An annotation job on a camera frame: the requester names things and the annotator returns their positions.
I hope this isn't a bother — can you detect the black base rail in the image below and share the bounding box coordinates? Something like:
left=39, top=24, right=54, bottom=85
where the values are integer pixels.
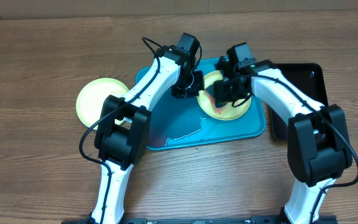
left=61, top=215, right=338, bottom=224

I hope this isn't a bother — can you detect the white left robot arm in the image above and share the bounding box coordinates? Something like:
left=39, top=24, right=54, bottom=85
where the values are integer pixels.
left=87, top=45, right=204, bottom=223

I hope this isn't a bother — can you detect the teal plastic tray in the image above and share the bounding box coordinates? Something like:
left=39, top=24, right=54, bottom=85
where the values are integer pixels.
left=135, top=55, right=267, bottom=151

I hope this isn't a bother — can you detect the yellow plate ketchup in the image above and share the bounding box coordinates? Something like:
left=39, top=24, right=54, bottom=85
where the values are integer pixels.
left=196, top=70, right=252, bottom=121

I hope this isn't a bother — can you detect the yellow plate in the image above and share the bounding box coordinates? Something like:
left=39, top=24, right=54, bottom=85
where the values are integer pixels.
left=76, top=78, right=129, bottom=127

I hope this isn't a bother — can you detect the black water tray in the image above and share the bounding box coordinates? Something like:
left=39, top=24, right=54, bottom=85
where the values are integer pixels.
left=268, top=63, right=329, bottom=141

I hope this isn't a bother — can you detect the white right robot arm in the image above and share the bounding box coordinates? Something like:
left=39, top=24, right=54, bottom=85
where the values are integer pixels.
left=207, top=57, right=352, bottom=223

